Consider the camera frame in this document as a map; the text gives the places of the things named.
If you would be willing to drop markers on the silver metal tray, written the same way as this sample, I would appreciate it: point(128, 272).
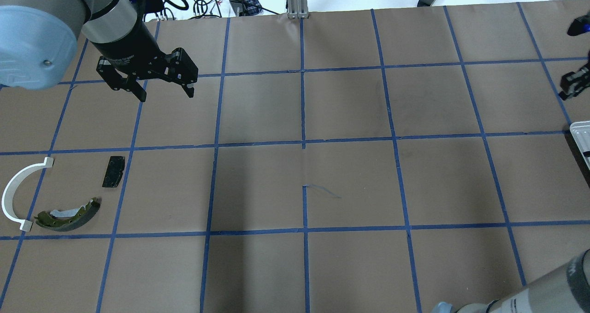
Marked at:
point(580, 132)

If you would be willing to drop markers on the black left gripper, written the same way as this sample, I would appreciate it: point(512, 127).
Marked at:
point(127, 45)

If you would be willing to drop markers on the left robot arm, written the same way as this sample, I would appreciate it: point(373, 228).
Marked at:
point(39, 40)

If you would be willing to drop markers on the olive brake shoe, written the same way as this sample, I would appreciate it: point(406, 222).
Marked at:
point(68, 220)

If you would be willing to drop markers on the black brake pad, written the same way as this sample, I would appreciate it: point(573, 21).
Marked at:
point(114, 171)

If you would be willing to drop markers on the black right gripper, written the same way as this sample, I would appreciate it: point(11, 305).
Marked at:
point(573, 81)

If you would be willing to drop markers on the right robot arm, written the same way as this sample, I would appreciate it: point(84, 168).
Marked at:
point(520, 243)

